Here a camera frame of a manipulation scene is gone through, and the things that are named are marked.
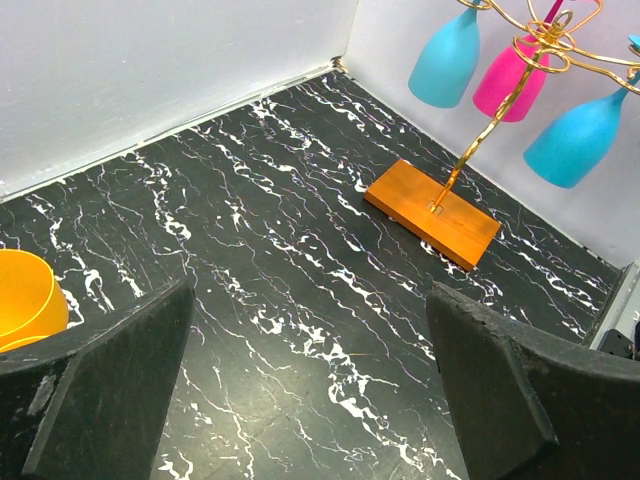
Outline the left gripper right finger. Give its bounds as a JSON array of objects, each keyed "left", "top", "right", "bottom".
[{"left": 426, "top": 282, "right": 639, "bottom": 479}]

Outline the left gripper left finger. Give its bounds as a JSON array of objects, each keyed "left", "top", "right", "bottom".
[{"left": 1, "top": 279, "right": 195, "bottom": 479}]

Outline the yellow wine glass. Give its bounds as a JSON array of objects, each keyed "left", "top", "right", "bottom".
[{"left": 1, "top": 248, "right": 69, "bottom": 352}]

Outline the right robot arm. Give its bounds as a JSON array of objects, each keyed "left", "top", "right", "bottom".
[{"left": 599, "top": 329, "right": 639, "bottom": 361}]

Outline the teal wine glass front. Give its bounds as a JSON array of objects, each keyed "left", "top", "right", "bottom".
[{"left": 523, "top": 54, "right": 639, "bottom": 189}]

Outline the teal wine glass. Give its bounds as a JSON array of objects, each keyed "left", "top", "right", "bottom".
[
  {"left": 408, "top": 1, "right": 481, "bottom": 109},
  {"left": 523, "top": 54, "right": 639, "bottom": 189}
]

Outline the magenta wine glass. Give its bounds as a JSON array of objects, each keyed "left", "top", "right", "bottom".
[{"left": 473, "top": 46, "right": 547, "bottom": 123}]

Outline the teal wine glass back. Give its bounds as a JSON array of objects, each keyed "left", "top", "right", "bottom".
[{"left": 408, "top": 1, "right": 481, "bottom": 109}]

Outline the gold wire glass rack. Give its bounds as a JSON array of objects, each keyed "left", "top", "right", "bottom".
[{"left": 364, "top": 1, "right": 639, "bottom": 271}]

